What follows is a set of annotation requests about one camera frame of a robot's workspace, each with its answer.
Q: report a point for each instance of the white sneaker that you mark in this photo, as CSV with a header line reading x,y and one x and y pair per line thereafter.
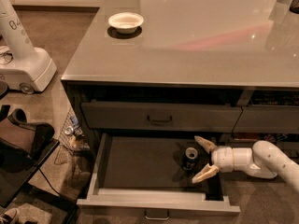
x,y
11,216

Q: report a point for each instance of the dark grey cabinet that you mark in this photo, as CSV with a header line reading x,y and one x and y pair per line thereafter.
x,y
237,53

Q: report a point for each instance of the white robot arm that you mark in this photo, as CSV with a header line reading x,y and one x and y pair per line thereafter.
x,y
263,160

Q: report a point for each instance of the wire basket with items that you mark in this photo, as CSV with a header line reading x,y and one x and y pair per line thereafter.
x,y
71,138

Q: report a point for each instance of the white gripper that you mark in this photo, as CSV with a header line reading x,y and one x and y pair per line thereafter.
x,y
221,158

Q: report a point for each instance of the white paper bowl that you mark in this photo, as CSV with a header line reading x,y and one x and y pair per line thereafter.
x,y
126,22

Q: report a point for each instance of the right grey top drawer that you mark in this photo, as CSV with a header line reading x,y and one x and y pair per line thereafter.
x,y
268,119

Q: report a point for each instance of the open grey middle drawer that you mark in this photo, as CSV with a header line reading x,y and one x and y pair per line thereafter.
x,y
143,176

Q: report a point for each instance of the black chair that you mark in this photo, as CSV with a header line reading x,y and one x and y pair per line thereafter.
x,y
24,148

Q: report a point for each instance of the blue pepsi can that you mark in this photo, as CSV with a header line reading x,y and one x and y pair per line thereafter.
x,y
190,158

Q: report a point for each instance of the closed grey top drawer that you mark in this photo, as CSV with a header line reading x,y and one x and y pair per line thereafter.
x,y
160,117

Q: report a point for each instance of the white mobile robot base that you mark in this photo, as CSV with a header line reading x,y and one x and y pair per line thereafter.
x,y
23,67

